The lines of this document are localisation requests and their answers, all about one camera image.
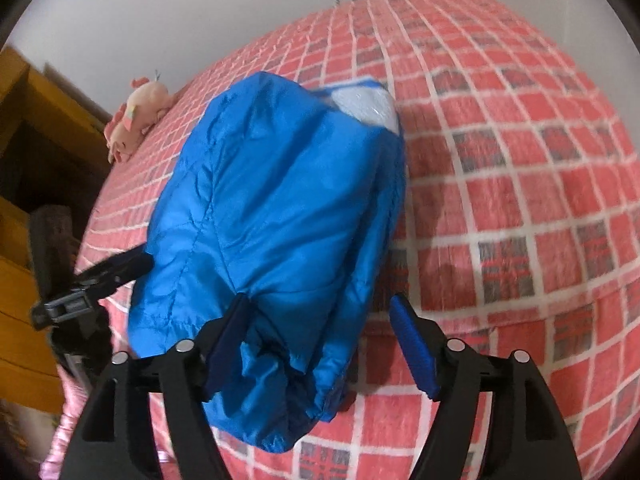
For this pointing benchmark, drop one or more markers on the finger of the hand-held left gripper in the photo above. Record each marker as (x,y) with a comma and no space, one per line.
(125,267)

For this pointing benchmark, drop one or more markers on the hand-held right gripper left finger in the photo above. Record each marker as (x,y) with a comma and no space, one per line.
(227,345)

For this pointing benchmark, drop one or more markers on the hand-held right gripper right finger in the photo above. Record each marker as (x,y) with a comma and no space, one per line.
(415,345)

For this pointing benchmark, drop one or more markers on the blue puffer jacket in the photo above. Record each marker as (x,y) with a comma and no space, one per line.
(270,220)

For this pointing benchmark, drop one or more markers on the pink plush toy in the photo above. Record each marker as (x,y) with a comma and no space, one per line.
(135,115)

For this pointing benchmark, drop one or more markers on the red plaid bed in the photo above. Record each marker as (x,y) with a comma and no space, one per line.
(510,200)

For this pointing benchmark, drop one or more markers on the wooden wardrobe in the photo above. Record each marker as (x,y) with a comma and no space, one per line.
(30,110)

